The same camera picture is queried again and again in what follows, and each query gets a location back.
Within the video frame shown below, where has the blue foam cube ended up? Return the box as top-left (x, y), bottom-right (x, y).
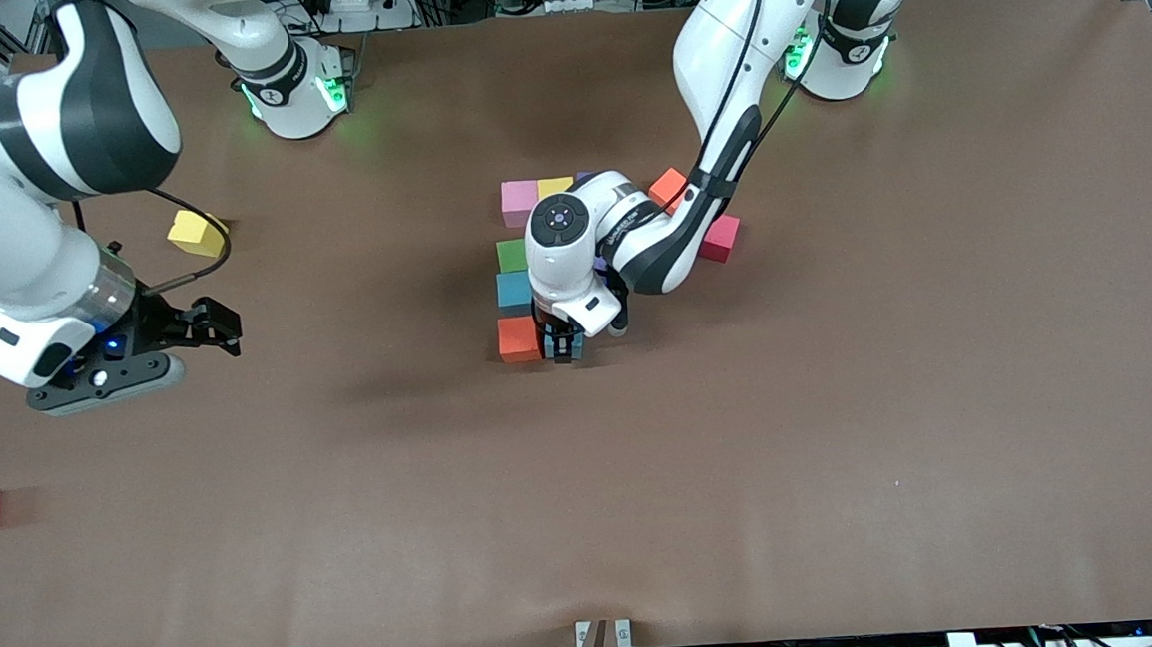
top-left (539, 328), bottom-right (587, 364)
top-left (496, 270), bottom-right (535, 319)

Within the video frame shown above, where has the orange foam cube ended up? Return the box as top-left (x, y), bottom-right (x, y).
top-left (649, 167), bottom-right (690, 215)
top-left (497, 315), bottom-right (543, 365)

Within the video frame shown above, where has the pink foam cube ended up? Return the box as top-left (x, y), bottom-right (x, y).
top-left (500, 179), bottom-right (543, 230)

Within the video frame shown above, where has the brown table cover sheet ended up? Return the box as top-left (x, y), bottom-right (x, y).
top-left (0, 0), bottom-right (1152, 647)

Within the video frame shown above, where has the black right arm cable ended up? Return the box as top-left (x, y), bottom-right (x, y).
top-left (68, 183), bottom-right (235, 301)

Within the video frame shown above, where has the small metal clamp bracket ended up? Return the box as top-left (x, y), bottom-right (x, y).
top-left (573, 617), bottom-right (634, 647)

